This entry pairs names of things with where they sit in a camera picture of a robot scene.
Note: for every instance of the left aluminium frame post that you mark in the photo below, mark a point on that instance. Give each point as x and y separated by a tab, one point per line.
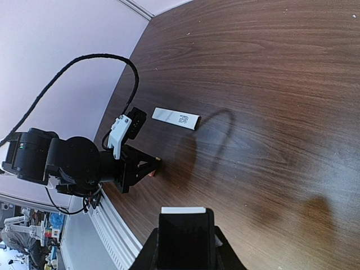
138	9

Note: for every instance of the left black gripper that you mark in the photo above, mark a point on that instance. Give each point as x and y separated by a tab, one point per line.
134	166

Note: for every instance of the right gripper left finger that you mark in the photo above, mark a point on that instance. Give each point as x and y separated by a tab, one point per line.
147	259

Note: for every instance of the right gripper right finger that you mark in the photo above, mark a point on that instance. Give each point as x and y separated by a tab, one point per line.
225	256

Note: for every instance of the front aluminium rail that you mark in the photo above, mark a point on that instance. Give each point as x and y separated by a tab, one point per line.
98	239

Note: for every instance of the orange battery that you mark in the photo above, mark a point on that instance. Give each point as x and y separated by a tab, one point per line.
152	174

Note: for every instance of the white remote control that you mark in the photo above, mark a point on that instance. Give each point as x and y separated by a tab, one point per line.
186	238

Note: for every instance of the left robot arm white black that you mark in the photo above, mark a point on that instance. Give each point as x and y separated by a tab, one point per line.
76	163

